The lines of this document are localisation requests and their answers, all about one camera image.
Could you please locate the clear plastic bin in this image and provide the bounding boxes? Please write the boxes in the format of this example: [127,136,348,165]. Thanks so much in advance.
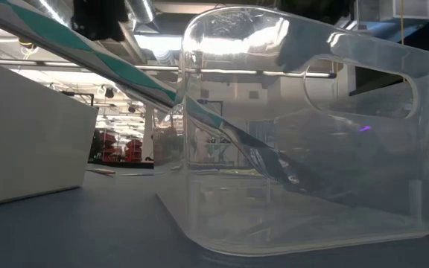
[153,5,429,258]

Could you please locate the silver ventilation duct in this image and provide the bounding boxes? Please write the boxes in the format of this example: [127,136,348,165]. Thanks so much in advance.
[124,0,156,24]

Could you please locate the white ceiling box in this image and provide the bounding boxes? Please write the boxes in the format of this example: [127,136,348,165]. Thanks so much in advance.
[380,0,429,22]

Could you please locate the yellow cable bundle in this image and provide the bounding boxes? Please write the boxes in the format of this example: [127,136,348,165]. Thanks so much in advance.
[17,35,39,60]

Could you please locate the overhead metal rail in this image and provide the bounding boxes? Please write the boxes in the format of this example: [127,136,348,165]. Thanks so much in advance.
[0,58,337,78]

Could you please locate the white plastic bin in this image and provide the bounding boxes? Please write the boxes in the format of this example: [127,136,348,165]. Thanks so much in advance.
[0,54,99,209]

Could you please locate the red storage shelves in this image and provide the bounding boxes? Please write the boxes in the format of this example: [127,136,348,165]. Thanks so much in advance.
[91,130,144,164]

